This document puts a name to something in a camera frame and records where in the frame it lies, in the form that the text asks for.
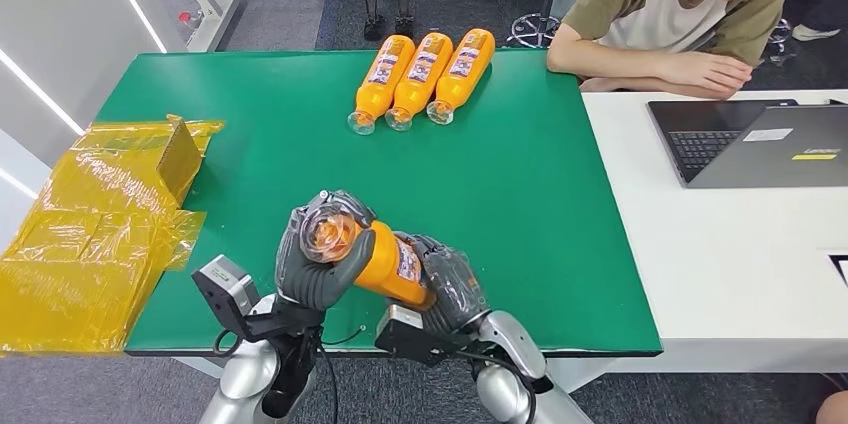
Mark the person's right hand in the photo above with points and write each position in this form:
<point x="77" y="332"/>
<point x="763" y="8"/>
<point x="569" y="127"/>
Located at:
<point x="712" y="73"/>

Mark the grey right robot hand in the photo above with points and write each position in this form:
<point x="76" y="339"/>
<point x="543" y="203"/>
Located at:
<point x="450" y="288"/>

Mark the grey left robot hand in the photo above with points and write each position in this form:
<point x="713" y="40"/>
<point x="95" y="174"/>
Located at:
<point x="314" y="282"/>

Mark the orange juice bottle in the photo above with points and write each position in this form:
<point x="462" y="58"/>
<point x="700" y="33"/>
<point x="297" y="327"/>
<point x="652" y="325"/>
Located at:
<point x="420" y="76"/>
<point x="462" y="70"/>
<point x="391" y="262"/>
<point x="382" y="80"/>

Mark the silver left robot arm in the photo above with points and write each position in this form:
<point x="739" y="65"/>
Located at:
<point x="258" y="374"/>

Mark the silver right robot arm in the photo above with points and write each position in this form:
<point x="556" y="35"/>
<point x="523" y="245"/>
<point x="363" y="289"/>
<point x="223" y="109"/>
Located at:
<point x="517" y="374"/>

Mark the chrome chair base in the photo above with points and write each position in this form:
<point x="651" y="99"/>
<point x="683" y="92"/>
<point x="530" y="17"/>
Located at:
<point x="780" y="37"/>

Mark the person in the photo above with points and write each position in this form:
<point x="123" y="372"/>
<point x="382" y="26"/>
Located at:
<point x="656" y="4"/>

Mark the grey laptop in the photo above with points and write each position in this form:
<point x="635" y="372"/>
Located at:
<point x="762" y="149"/>

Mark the white shoe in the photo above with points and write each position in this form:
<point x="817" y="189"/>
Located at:
<point x="813" y="32"/>

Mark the green table mat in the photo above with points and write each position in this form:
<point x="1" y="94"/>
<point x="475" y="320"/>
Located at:
<point x="411" y="162"/>

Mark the black framed device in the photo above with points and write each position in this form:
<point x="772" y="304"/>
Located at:
<point x="841" y="270"/>

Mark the yellow film wrapped cardboard box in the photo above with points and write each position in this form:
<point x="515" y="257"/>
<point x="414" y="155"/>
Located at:
<point x="79" y="242"/>

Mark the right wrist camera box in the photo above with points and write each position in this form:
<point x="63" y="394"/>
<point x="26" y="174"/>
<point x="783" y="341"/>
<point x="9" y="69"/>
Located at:
<point x="401" y="335"/>

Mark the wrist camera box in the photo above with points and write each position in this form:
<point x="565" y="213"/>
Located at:
<point x="225" y="288"/>
<point x="401" y="335"/>

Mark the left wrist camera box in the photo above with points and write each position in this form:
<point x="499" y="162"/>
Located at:
<point x="225" y="288"/>

